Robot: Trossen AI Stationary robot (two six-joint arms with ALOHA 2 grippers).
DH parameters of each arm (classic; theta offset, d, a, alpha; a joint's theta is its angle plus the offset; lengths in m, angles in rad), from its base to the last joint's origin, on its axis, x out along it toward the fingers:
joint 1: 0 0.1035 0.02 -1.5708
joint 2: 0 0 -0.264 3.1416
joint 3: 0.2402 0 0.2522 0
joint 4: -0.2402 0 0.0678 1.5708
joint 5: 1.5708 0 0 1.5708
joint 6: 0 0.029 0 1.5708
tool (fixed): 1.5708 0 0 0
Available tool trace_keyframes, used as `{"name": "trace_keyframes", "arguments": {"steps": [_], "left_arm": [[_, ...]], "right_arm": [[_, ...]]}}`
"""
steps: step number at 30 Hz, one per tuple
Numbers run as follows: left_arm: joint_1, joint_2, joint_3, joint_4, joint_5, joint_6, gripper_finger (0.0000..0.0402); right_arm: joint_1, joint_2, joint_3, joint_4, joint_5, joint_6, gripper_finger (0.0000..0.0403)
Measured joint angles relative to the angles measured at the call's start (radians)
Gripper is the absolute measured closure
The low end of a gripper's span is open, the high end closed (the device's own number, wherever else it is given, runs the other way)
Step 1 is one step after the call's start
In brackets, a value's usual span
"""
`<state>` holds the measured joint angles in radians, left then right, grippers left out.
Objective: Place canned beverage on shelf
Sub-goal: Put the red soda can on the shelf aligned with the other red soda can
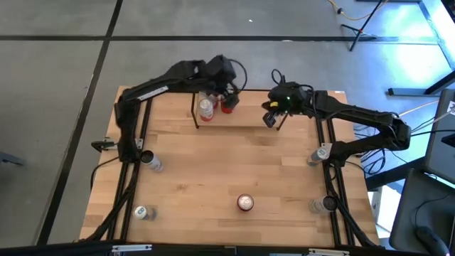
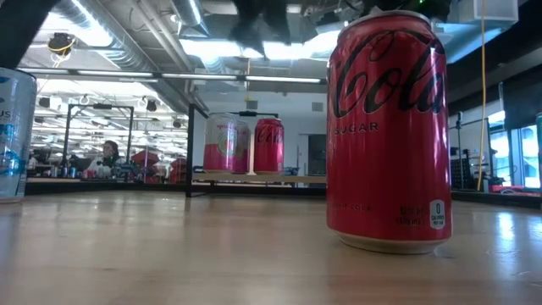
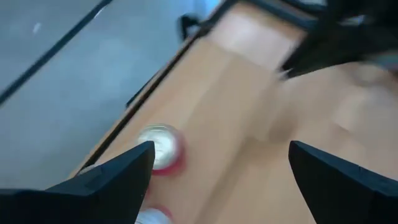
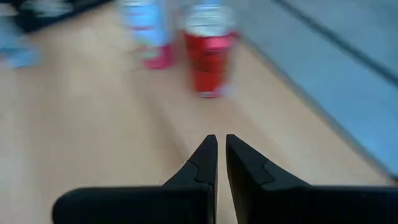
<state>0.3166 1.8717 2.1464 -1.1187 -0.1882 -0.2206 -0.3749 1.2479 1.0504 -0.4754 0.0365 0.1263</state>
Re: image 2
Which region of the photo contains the seated person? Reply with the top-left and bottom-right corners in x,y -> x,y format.
83,140 -> 124,180

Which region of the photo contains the black overhead camera yellow cable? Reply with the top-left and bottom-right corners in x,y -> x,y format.
46,31 -> 77,57

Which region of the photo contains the red storage bin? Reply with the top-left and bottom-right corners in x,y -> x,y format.
130,150 -> 162,184
169,158 -> 188,185

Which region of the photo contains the bright glass window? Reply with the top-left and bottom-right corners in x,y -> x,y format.
486,109 -> 538,190

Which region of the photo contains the red Coca-Cola Zero Sugar can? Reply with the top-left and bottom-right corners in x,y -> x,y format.
325,9 -> 453,256

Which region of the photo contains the grey tripod stand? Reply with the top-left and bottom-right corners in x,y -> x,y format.
448,110 -> 467,191

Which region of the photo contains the black wire tray rack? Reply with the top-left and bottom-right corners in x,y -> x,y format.
185,103 -> 328,199

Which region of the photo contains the silver round ceiling duct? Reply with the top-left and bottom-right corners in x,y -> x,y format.
171,0 -> 211,38

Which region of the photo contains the long LED light bar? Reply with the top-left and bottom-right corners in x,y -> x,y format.
16,66 -> 326,85

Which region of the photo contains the black pegboard rack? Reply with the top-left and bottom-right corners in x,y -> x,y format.
450,146 -> 478,191

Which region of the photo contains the white Celsius Arctic can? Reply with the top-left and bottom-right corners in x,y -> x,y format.
0,66 -> 38,205

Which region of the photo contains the dark window blind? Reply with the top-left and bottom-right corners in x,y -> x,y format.
501,78 -> 542,131

